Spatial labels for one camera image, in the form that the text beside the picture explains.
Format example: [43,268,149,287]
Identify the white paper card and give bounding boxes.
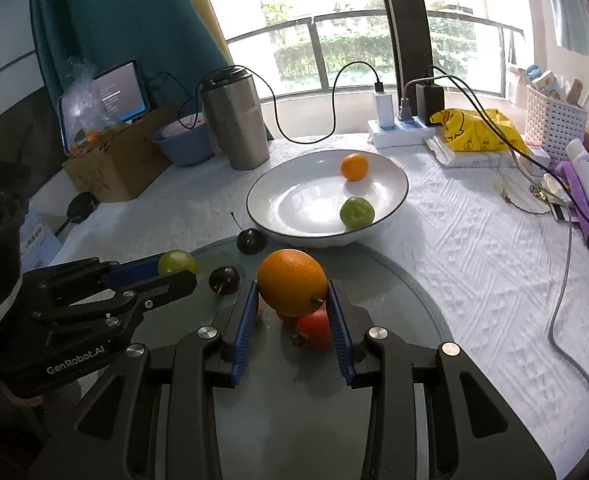
[19,220,62,273]

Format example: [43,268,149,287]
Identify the purple pouch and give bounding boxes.
[555,160,589,241]

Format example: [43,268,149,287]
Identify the teal curtain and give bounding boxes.
[29,0,235,111]

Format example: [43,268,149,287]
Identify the black round object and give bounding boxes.
[67,191,99,223]

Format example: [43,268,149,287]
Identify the grey cable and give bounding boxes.
[549,220,589,421]

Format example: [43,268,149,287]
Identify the white charger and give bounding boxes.
[372,81,396,129]

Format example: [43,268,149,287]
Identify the small printed carton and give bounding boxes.
[531,67,568,98]

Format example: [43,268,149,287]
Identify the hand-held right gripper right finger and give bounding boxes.
[327,280,558,480]

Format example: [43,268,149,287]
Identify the white tissue pack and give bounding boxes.
[427,137,525,168]

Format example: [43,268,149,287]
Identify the black charger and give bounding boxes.
[415,82,446,126]

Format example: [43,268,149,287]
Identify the large orange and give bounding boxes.
[257,249,329,318]

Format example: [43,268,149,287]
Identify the yellow plastic bag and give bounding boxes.
[429,108,530,157]

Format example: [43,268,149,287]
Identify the dark purple plum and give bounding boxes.
[208,266,242,296]
[230,212,268,256]

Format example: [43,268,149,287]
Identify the thick black cable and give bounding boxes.
[403,65,575,201]

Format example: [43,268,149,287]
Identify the white power strip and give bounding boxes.
[366,116,438,149]

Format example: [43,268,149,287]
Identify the black window frame post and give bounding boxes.
[373,0,433,106]

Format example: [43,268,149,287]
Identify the white plastic basket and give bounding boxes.
[525,84,589,163]

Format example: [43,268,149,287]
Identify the tablet with lit screen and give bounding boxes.
[58,59,151,153]

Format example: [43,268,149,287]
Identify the blue plastic bowl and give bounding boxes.
[151,112,215,167]

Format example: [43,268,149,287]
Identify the brown cardboard box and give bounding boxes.
[62,102,175,203]

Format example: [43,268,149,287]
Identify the small mandarin orange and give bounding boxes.
[341,153,370,182]

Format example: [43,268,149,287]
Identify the green round citrus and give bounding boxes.
[339,196,375,228]

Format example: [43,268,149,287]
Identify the white textured tablecloth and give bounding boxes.
[24,132,589,480]

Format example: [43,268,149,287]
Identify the red tomato with stem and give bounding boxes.
[292,308,335,352]

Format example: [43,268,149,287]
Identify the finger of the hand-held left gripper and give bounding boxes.
[24,254,164,306]
[34,270,198,346]

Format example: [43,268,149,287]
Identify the dark balcony railing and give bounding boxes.
[224,9,523,98]

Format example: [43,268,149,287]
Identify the stainless steel tumbler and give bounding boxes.
[200,67,271,172]

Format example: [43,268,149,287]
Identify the clear plastic bag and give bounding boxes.
[62,62,125,156]

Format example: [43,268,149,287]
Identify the green grape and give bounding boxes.
[157,250,198,277]

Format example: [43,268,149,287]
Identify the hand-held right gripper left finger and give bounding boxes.
[27,280,260,480]

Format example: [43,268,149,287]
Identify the yellow curtain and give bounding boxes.
[187,0,232,61]

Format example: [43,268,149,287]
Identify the white bowl with dark rim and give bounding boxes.
[247,150,409,248]

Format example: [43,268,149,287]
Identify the round grey-green placemat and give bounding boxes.
[182,234,455,480]

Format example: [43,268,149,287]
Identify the thin black charging cable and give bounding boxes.
[194,61,385,143]

